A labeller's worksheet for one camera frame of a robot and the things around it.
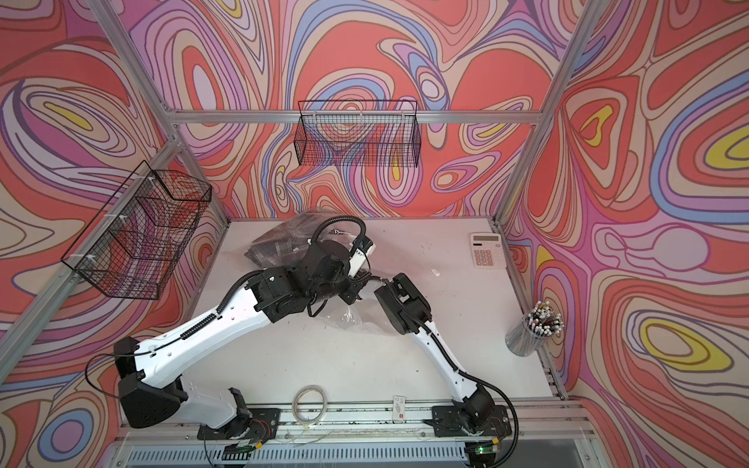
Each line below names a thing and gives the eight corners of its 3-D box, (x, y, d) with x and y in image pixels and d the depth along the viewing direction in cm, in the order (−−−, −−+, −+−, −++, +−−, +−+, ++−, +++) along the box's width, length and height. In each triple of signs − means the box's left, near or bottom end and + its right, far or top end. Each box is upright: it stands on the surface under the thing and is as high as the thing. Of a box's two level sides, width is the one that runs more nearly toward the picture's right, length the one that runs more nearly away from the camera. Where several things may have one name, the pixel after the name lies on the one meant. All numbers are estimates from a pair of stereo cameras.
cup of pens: (509, 358, 86) (536, 332, 72) (501, 330, 92) (524, 300, 78) (534, 359, 86) (567, 332, 72) (525, 330, 92) (553, 300, 78)
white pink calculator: (475, 268, 106) (478, 262, 103) (467, 239, 116) (469, 232, 113) (507, 268, 106) (510, 262, 103) (496, 239, 116) (499, 232, 113)
